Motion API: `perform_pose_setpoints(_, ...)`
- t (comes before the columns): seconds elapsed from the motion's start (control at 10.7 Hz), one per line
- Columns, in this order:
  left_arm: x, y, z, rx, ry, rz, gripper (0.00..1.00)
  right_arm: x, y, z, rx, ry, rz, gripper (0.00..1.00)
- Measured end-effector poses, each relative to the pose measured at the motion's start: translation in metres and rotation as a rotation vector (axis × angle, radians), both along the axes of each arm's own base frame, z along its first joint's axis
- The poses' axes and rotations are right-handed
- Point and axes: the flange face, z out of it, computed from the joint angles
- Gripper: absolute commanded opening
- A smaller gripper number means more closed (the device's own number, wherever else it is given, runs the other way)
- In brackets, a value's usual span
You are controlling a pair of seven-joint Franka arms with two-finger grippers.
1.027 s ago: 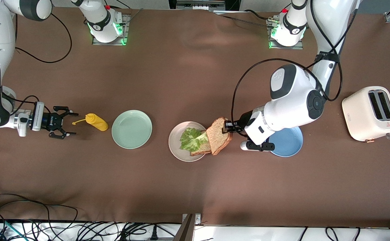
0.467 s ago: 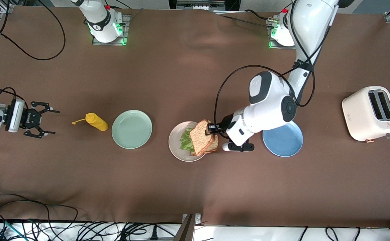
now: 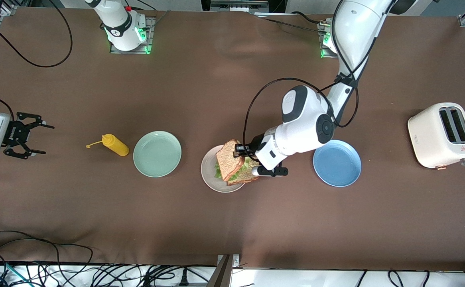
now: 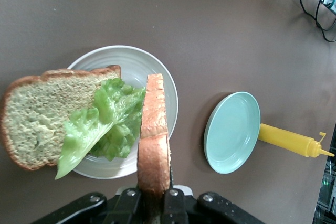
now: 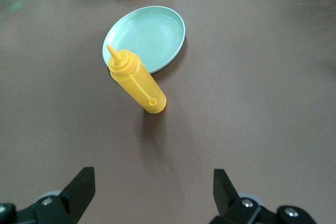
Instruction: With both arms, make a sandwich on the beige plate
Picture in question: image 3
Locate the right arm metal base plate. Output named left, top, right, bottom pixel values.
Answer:
left=109, top=17, right=156, bottom=55

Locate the green lettuce leaf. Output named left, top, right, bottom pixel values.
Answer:
left=215, top=156, right=260, bottom=181

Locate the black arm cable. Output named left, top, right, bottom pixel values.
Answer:
left=0, top=0, right=73, bottom=120
left=242, top=0, right=396, bottom=160

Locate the brown bread slice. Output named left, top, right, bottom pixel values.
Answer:
left=216, top=139, right=245, bottom=182
left=227, top=157, right=262, bottom=187

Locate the metal table clamp bracket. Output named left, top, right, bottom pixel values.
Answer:
left=216, top=254, right=241, bottom=287

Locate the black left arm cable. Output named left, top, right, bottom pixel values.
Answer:
left=242, top=0, right=396, bottom=160

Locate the blue plate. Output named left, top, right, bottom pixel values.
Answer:
left=313, top=140, right=362, bottom=187

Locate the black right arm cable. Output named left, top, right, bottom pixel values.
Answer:
left=0, top=0, right=73, bottom=120

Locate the long black floor cable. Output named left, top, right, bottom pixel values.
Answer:
left=0, top=230, right=93, bottom=287

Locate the brown table cloth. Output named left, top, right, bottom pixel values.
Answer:
left=0, top=7, right=465, bottom=271

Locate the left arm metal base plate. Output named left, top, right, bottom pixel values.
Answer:
left=317, top=21, right=335, bottom=59

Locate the beige plate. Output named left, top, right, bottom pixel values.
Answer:
left=201, top=144, right=251, bottom=193

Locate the black looped floor cable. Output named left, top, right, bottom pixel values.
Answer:
left=388, top=270, right=408, bottom=287

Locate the yellow mustard squeeze bottle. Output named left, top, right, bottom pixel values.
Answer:
left=86, top=134, right=130, bottom=157

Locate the black cable on table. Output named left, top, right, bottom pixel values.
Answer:
left=254, top=15, right=323, bottom=33
left=290, top=11, right=329, bottom=25

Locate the white toaster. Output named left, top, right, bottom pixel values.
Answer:
left=407, top=102, right=465, bottom=171

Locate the teal floor cable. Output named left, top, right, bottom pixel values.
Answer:
left=0, top=259, right=32, bottom=287

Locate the mint green plate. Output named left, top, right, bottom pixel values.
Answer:
left=133, top=131, right=182, bottom=178

